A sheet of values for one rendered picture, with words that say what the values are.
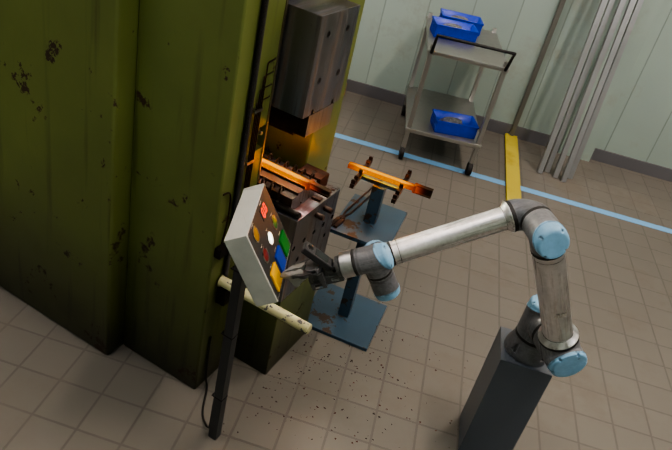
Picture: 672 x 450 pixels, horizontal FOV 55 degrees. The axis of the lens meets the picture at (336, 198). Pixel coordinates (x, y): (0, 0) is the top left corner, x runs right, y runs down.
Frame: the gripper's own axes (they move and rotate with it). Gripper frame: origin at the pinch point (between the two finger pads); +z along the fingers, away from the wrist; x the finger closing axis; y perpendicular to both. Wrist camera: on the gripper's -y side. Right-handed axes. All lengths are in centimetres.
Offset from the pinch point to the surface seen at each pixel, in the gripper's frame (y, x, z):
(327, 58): -49, 60, -27
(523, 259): 169, 200, -86
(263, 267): -8.0, -5.9, 2.9
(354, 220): 46, 101, -6
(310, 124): -26, 58, -13
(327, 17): -65, 54, -33
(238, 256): -15.0, -7.1, 8.6
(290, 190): 1, 61, 6
